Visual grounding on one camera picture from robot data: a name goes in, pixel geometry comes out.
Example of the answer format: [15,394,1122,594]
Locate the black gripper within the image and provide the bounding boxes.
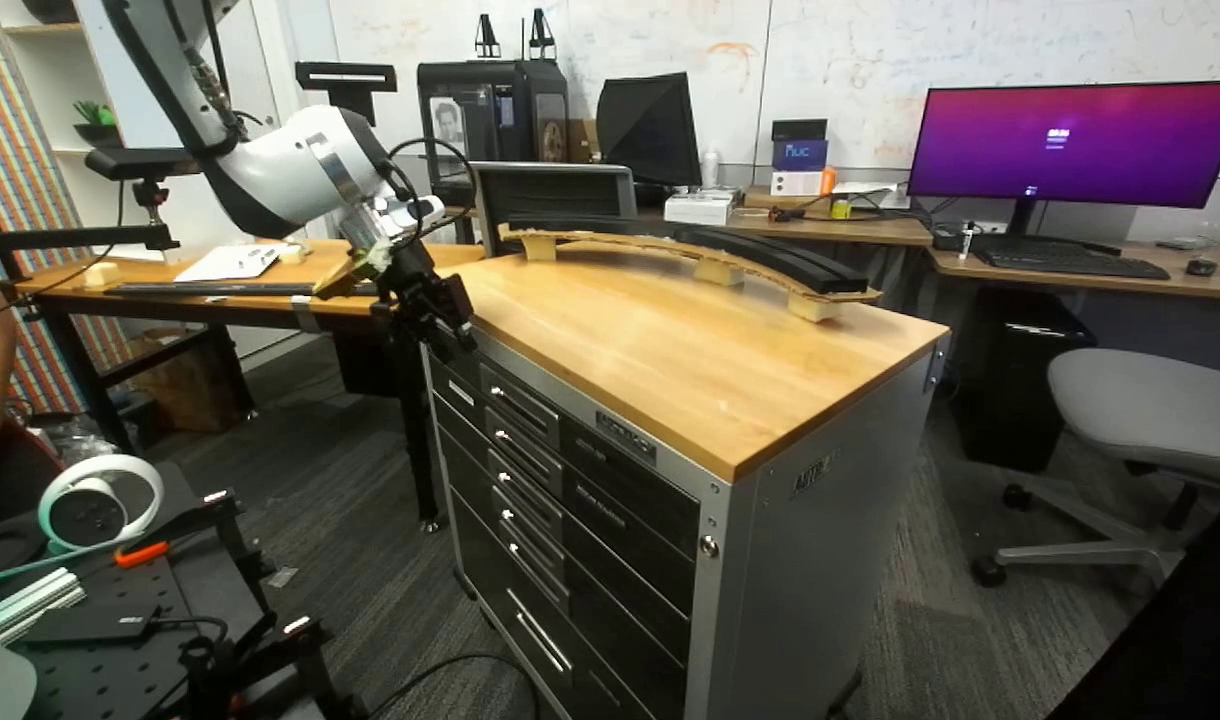
[371,235,483,364]

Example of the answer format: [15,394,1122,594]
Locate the grey metal tool drawer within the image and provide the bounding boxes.
[424,335,702,554]

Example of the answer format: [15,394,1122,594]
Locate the grey metal box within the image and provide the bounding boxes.
[469,155,639,256]

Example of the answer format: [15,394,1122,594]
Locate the black 3D printer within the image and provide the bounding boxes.
[414,3,571,205]

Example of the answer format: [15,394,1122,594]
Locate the grey wood-topped tool cabinet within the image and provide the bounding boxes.
[419,242,951,720]

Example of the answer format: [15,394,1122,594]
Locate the white paper sheet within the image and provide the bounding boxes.
[173,235,302,288]

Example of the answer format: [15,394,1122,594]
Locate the curved wooden track piece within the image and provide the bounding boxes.
[494,216,889,326]

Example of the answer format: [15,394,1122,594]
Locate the white small box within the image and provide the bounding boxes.
[660,188,739,227]

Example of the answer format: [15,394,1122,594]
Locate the black angled monitor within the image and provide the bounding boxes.
[597,73,702,191]

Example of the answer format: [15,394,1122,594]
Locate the wooden black-framed side desk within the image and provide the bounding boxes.
[3,196,490,532]

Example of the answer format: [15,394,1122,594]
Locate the white tape roll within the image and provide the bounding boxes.
[34,453,166,554]

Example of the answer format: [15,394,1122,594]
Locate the blue cardboard box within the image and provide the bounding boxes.
[766,117,832,177]

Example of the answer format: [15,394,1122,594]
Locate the white shelf unit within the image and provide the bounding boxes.
[0,0,302,256]

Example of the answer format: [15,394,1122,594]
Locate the black optical breadboard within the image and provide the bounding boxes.
[0,486,361,720]

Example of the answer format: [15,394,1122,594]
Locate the silver aluminium bar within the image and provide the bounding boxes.
[0,564,87,653]

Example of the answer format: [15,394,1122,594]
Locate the black computer tower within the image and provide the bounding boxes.
[961,290,1090,470]

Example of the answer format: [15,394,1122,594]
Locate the black keyboard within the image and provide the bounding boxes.
[965,232,1174,283]

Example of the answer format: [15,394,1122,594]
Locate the purple screen computer monitor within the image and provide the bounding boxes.
[902,76,1220,242]

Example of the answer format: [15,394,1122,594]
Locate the long wooden computer desk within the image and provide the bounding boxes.
[632,196,1220,307]

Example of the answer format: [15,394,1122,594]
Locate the grey office chair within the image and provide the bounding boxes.
[965,343,1220,591]

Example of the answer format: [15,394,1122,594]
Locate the black stereo camera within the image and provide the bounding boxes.
[85,143,206,216]
[290,54,398,123]

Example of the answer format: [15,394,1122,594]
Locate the orange handled small tool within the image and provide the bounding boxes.
[109,537,180,572]

